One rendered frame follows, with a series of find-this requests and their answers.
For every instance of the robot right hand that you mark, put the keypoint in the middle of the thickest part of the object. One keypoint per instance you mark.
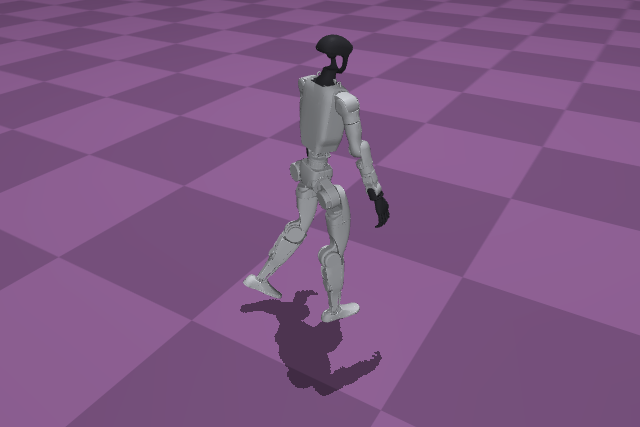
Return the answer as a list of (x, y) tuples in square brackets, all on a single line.
[(381, 206)]

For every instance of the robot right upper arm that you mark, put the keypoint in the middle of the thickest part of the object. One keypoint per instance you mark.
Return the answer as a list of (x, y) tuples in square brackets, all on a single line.
[(347, 106)]

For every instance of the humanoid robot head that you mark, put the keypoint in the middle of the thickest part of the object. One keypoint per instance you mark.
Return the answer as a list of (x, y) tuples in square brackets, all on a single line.
[(332, 46)]

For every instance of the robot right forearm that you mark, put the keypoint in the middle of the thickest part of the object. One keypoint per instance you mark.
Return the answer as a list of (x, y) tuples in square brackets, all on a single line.
[(365, 166)]

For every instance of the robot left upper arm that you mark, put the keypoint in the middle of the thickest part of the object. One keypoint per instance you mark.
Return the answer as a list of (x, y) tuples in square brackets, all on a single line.
[(301, 83)]

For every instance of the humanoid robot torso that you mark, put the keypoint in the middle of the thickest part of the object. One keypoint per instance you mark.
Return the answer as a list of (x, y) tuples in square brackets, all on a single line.
[(321, 130)]

